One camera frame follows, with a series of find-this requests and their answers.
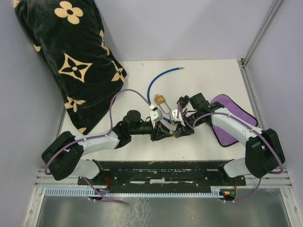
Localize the purple cloth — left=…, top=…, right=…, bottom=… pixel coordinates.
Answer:
left=211, top=94, right=260, bottom=147

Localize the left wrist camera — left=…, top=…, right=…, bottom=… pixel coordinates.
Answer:
left=149, top=105, right=163, bottom=128

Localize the blue cable lock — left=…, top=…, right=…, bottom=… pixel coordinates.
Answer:
left=147, top=67, right=184, bottom=125

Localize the blue cable duct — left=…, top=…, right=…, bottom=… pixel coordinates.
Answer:
left=44, top=185, right=225, bottom=197

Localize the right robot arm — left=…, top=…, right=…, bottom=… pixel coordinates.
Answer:
left=171, top=93, right=285, bottom=185

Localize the black floral plush pillow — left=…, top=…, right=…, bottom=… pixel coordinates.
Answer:
left=15, top=0, right=127, bottom=135

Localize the long-shackle brass padlock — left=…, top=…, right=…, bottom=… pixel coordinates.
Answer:
left=154, top=95, right=171, bottom=115

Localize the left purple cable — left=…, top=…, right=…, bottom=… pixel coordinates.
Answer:
left=44, top=88, right=152, bottom=204

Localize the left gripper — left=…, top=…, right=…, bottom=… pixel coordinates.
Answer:
left=130, top=120, right=172, bottom=141

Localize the aluminium frame rail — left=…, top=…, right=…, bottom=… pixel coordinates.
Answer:
left=241, top=0, right=284, bottom=68

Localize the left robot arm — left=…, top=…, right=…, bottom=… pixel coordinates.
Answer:
left=41, top=110, right=172, bottom=184

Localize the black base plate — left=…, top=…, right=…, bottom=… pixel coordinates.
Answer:
left=90, top=161, right=246, bottom=193

